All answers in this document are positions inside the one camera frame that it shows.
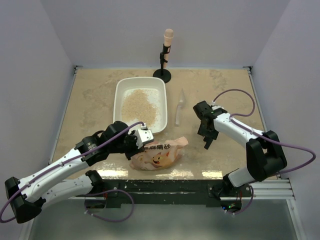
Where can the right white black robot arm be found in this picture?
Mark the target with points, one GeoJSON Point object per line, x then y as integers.
{"type": "Point", "coordinates": [264, 157]}

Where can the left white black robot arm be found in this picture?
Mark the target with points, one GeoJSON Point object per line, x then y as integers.
{"type": "Point", "coordinates": [28, 196]}

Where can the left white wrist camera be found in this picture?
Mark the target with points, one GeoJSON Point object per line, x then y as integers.
{"type": "Point", "coordinates": [143, 136]}

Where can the white plastic litter box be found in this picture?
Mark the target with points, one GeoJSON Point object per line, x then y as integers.
{"type": "Point", "coordinates": [141, 99]}

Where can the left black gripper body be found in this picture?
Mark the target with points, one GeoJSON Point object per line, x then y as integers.
{"type": "Point", "coordinates": [130, 146]}

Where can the clear plastic scoop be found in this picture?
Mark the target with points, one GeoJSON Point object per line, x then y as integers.
{"type": "Point", "coordinates": [180, 105]}

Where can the black stand with beige handle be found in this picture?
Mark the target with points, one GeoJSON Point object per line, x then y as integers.
{"type": "Point", "coordinates": [162, 73]}

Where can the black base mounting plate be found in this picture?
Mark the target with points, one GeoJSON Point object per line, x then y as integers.
{"type": "Point", "coordinates": [209, 193]}

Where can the pink cat litter bag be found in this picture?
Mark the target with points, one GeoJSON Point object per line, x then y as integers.
{"type": "Point", "coordinates": [159, 155]}

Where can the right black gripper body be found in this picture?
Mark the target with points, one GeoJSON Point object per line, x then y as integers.
{"type": "Point", "coordinates": [208, 132]}

